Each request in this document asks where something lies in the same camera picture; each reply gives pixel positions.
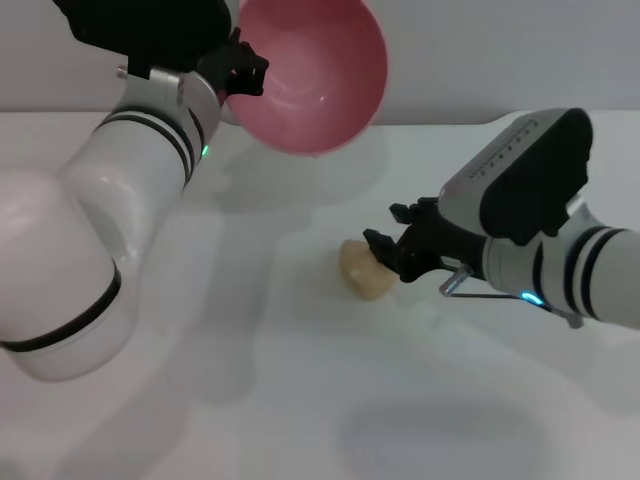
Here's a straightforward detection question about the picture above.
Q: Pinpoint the round tan egg yolk pastry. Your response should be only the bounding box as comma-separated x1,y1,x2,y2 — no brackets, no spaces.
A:
339,238,399,303

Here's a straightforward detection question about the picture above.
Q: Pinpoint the pink plastic bowl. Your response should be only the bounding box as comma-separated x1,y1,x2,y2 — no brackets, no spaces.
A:
226,0,391,161

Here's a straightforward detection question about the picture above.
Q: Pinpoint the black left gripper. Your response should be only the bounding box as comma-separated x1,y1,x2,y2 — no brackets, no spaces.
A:
195,26,272,102

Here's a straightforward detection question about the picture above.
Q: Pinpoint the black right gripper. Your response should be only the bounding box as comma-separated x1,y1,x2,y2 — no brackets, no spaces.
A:
362,196,490,284

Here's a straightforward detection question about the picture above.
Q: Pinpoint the right arm cable with plug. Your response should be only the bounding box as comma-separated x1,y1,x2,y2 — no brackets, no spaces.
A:
438,263,586,330

